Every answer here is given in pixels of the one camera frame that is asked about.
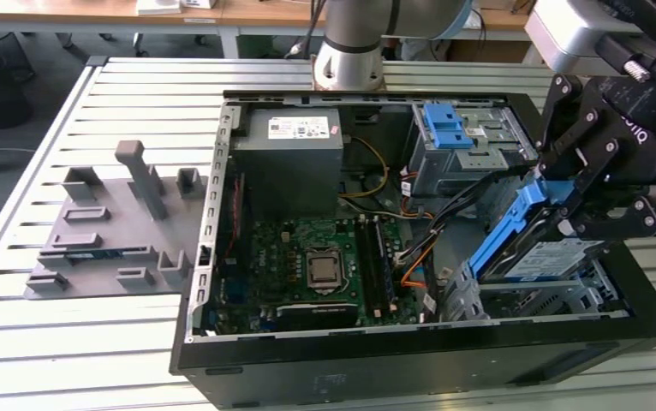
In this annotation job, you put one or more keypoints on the RAM stick with blue label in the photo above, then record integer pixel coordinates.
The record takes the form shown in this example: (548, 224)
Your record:
(91, 256)

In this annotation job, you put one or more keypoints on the black PC case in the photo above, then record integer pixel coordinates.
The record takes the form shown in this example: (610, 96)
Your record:
(363, 372)

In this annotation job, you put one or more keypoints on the metal disk bay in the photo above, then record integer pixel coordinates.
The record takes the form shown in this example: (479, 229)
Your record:
(465, 299)

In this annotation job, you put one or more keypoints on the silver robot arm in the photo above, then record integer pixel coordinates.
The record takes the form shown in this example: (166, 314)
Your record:
(351, 64)

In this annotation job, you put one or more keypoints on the grey parts rack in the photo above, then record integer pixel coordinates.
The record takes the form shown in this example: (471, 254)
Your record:
(117, 240)

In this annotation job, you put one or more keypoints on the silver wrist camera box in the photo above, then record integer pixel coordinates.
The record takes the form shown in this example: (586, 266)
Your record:
(568, 43)

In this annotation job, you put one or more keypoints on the green motherboard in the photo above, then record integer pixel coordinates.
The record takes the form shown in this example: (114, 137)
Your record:
(274, 257)

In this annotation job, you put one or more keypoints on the blue plastic drive latch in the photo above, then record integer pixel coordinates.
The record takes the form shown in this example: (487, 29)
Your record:
(445, 128)

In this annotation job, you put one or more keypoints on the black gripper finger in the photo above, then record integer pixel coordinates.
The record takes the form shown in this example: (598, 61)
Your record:
(568, 128)
(619, 218)

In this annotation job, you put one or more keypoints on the metal optical drive cage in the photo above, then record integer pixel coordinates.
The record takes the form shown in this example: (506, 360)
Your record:
(448, 171)

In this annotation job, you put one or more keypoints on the white box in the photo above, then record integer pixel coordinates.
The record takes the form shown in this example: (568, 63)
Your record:
(160, 7)

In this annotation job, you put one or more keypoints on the wooden desk white frame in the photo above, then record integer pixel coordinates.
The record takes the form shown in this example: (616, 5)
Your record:
(500, 23)
(77, 17)

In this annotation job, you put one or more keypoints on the black graphics card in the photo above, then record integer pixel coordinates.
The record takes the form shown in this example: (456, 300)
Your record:
(317, 317)

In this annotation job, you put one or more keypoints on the silver CPU in socket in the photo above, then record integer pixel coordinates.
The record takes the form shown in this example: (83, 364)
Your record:
(324, 269)

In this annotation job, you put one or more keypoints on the hard disk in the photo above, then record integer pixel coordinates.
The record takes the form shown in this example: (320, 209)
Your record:
(556, 261)

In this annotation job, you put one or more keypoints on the black RAM slot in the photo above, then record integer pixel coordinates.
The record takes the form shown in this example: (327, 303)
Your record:
(368, 265)

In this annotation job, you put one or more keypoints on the grey power supply unit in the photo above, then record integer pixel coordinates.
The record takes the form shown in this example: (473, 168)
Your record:
(288, 180)

